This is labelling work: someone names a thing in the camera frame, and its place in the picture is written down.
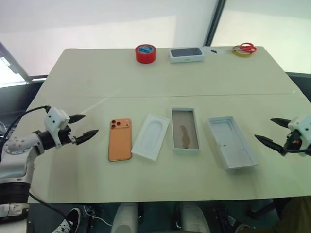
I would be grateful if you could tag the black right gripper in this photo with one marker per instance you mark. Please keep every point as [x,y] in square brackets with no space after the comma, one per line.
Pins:
[292,140]

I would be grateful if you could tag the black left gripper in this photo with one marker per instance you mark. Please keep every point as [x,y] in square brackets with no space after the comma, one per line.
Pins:
[65,137]

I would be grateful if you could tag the orange smartphone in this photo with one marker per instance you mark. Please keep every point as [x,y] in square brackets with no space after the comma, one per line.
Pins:
[120,143]

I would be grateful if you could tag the white plastic tray insert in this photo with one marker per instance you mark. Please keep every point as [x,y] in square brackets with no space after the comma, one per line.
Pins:
[150,138]

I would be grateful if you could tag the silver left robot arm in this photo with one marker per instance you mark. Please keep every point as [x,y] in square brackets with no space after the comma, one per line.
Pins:
[17,143]

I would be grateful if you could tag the white phone box base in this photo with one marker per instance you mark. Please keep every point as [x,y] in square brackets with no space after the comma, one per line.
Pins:
[232,145]

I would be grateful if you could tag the phone box with dark print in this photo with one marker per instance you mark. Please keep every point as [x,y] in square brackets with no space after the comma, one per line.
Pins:
[186,54]

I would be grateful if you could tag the black chair base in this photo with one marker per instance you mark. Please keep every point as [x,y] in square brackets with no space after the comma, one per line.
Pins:
[263,211]

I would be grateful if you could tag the yellow tape roll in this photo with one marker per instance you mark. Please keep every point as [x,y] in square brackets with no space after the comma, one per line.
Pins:
[243,54]

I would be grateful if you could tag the olive fabric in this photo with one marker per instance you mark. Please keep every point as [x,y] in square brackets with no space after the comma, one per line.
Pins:
[297,216]

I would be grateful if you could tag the black and white sneaker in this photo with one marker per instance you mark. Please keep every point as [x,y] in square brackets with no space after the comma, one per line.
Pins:
[70,218]

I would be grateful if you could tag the red tape roll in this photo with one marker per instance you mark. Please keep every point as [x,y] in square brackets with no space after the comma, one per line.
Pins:
[145,57]

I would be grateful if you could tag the white card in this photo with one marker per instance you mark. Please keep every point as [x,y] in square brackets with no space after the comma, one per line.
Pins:
[219,49]

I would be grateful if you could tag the white rounded shape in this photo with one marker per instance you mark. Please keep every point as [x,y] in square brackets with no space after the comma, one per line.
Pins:
[193,218]
[125,218]

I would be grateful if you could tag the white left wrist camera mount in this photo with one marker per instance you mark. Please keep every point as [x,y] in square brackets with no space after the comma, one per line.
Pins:
[54,119]

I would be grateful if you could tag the dark slanted window frame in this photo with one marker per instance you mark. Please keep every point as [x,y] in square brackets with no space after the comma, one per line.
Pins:
[17,65]

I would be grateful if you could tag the dark window frame post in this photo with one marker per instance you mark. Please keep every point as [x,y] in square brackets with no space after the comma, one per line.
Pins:
[215,21]

